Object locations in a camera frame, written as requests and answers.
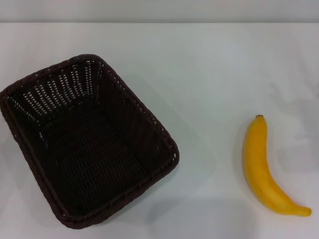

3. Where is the dark brown woven basket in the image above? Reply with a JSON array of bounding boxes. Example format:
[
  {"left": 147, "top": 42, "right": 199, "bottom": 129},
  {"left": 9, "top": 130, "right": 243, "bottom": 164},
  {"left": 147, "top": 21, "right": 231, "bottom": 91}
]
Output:
[{"left": 0, "top": 53, "right": 180, "bottom": 229}]

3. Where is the yellow banana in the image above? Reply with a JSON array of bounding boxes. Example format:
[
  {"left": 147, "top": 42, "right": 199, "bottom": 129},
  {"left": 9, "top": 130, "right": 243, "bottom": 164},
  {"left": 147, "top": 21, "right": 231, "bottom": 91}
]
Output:
[{"left": 243, "top": 114, "right": 313, "bottom": 217}]

